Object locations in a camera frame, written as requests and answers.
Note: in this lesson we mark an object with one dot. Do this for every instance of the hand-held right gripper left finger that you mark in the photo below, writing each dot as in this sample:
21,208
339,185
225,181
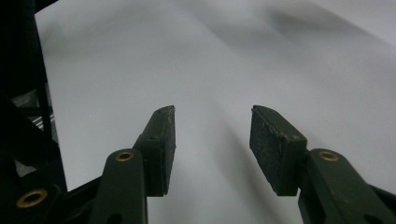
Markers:
124,186

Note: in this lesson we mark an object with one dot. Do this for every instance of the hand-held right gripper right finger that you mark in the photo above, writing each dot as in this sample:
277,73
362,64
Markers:
327,186

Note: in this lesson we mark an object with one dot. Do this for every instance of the white paper sheet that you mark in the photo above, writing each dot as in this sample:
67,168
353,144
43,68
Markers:
218,62

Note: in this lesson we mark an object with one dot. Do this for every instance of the black frame bars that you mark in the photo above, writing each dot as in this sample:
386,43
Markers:
18,62

